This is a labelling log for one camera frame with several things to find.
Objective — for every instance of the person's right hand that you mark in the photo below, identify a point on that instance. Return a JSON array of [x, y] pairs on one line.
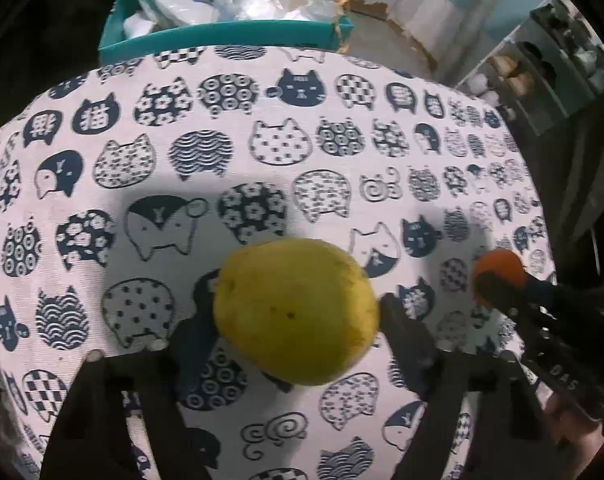
[[576, 432]]

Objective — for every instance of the yellow pear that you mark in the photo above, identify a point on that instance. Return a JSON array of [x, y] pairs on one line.
[[297, 310]]

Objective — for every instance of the teal box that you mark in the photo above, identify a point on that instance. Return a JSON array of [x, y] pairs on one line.
[[222, 40]]

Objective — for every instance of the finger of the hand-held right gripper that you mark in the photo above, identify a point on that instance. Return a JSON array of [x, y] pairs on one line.
[[501, 292], [541, 287]]

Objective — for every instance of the grey storage shelf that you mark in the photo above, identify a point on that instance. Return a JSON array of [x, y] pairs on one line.
[[546, 65]]

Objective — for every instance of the cat print tablecloth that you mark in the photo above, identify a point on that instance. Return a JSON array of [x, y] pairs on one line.
[[282, 160]]

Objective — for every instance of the small orange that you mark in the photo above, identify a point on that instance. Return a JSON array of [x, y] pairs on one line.
[[499, 265]]

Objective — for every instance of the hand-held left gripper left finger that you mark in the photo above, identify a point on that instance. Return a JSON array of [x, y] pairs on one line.
[[197, 342]]

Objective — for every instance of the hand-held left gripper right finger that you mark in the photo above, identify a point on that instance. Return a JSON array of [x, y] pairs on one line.
[[406, 345]]

